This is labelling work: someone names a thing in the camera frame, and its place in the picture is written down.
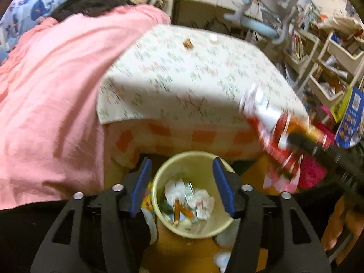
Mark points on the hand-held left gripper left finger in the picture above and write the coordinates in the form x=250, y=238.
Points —
x=140, y=184

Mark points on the blue desk chair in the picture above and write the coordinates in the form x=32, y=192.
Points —
x=270, y=8

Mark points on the black jacket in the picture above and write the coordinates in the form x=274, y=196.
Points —
x=93, y=4

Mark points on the orange checked sheet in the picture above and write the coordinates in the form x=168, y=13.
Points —
x=170, y=142

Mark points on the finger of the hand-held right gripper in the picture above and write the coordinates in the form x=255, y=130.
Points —
x=300, y=143

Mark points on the blue printed carton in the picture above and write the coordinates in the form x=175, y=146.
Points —
x=351, y=116

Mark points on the orange wrapper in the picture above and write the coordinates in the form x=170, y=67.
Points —
x=182, y=212

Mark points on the striped pillow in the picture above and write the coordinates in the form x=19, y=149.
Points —
x=146, y=0

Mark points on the yellow waste bin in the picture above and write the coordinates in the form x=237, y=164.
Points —
x=162, y=204

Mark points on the red white snack packet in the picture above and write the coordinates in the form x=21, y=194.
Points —
x=273, y=136

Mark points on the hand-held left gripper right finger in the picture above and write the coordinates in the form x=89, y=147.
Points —
x=224, y=187

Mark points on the whale print curtain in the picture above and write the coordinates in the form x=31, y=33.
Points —
x=34, y=8

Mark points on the white book cart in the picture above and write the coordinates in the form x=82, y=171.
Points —
x=338, y=65

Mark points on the pink red bag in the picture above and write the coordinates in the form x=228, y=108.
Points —
x=312, y=173

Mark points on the pink duvet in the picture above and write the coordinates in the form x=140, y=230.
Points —
x=51, y=105

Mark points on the floral tablecloth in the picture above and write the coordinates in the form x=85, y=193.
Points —
x=184, y=79

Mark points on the large white tissue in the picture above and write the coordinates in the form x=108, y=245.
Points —
x=202, y=203

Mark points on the person's right hand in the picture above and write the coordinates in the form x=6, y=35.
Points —
x=338, y=221

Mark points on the small brown scrap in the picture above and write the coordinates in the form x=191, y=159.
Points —
x=188, y=44

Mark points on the white plastic object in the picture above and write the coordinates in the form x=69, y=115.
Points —
x=149, y=224

